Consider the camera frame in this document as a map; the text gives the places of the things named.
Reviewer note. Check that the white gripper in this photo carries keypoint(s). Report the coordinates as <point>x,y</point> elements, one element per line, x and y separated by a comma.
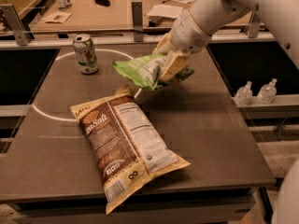
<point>189,34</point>

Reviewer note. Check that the green rice chip bag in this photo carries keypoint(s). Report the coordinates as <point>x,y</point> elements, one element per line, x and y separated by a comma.
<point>144,71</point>

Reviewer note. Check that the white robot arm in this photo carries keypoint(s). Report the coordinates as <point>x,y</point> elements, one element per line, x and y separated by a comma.
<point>281,18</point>

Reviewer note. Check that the brown chip bag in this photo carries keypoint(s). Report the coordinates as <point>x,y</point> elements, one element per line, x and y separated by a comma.
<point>128,150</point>

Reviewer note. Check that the white paper sheet centre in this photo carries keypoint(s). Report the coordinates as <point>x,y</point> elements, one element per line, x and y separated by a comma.
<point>165,11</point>

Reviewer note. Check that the clear sanitizer bottle left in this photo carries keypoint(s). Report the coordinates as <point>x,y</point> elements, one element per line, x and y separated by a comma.
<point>243,95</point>

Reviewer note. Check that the clear sanitizer bottle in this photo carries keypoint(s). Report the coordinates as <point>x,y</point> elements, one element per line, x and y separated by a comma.
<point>243,95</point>
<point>267,92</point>

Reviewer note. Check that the green white soda can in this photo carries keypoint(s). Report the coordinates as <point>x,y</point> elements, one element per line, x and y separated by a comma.
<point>85,54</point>

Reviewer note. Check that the black mouse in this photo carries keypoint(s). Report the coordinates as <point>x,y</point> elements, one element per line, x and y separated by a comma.
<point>105,3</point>

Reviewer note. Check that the clear sanitizer bottle right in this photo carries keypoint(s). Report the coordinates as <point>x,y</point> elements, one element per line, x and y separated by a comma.
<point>267,92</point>

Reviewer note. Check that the wooden back desk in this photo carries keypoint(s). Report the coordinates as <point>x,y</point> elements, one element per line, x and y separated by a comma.
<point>86,15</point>

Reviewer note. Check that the small paper packet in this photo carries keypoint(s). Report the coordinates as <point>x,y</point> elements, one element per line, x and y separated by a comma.
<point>57,17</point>

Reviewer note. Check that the metal bracket middle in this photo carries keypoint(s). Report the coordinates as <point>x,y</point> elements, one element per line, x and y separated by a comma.
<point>137,19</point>

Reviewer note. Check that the metal bracket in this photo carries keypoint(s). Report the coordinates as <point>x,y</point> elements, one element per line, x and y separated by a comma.
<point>21,36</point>
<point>137,19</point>
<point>252,29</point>

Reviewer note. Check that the metal bracket right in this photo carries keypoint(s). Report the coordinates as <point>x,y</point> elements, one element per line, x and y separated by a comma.
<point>252,29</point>

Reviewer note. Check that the metal bracket left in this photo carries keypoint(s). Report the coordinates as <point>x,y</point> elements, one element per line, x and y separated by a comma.
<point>21,36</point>

